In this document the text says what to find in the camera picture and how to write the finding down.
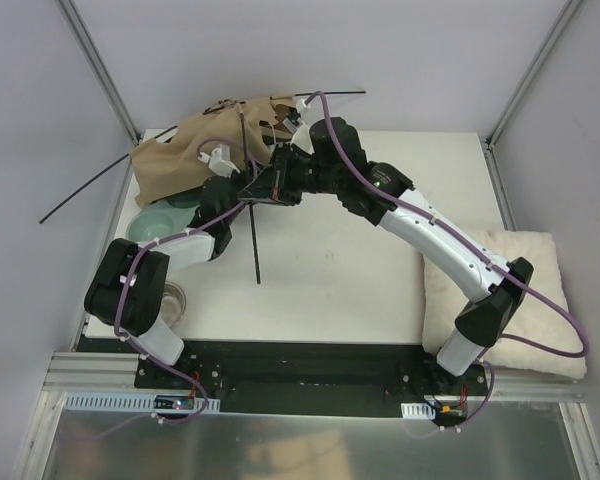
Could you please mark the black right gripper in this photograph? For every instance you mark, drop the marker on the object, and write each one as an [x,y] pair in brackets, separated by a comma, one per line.
[282,167]

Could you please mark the beige fabric pet tent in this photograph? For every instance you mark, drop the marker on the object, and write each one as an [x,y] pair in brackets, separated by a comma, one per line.
[163,169]

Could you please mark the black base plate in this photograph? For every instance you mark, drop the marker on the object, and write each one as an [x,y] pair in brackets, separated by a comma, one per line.
[313,379]

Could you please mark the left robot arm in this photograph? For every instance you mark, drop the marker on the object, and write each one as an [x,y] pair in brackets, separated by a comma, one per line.
[127,289]

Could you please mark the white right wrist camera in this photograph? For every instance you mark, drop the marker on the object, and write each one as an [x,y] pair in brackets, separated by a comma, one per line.
[298,127]

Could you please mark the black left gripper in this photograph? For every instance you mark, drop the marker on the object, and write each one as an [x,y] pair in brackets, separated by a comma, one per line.
[231,185]

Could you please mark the green double pet bowl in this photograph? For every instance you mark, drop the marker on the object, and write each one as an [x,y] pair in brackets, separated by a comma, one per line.
[164,218]

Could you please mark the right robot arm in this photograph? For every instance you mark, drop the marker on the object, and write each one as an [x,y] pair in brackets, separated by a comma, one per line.
[385,197]

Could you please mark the steel pet bowl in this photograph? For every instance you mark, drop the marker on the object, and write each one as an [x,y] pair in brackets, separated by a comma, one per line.
[173,304]

